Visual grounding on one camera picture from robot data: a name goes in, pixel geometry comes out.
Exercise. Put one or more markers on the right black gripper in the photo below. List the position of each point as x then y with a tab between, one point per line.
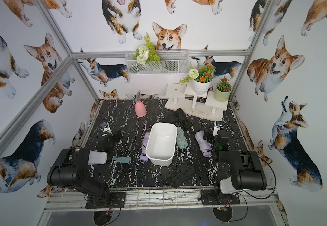
210	135

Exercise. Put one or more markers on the black umbrella back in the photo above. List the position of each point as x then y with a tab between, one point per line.
179	118

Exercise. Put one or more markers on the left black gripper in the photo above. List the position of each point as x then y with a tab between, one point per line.
107	138

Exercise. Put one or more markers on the mint green umbrella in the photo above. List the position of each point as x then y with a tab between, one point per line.
181	140

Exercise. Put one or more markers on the fern and white flowers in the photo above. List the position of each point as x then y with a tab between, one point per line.
146	52

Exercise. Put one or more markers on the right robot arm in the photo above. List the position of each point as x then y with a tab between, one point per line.
246	172

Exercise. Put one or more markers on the green pot red flowers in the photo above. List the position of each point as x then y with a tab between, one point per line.
223	90

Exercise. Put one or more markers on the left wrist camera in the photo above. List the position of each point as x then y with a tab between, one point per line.
104	127

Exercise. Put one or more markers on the black umbrella front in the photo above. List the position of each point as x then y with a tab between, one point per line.
184	173

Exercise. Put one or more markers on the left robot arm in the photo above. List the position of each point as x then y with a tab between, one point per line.
71	168

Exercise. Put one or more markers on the white pot flower plant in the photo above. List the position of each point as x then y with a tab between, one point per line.
200	78

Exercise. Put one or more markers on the teal handled brush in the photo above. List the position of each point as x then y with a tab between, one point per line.
124	160

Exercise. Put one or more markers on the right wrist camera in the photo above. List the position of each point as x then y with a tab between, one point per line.
217	127

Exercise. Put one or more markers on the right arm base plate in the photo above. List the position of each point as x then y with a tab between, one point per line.
210	197

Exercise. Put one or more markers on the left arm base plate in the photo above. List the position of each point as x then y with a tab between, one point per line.
114	200

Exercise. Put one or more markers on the light purple umbrella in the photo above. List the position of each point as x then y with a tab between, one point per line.
143	158

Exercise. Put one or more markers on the white wire wall basket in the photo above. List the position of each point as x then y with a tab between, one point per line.
169	61

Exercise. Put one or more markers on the lilac umbrella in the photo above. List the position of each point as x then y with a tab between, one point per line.
204	146

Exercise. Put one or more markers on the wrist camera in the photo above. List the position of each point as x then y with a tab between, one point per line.
217	127
104	127

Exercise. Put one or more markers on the black umbrella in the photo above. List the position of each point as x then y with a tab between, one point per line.
179	118
184	173

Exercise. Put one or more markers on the white plastic storage box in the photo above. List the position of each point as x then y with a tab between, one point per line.
161	144

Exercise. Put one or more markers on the white wooden plant stand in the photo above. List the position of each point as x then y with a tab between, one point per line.
201	106

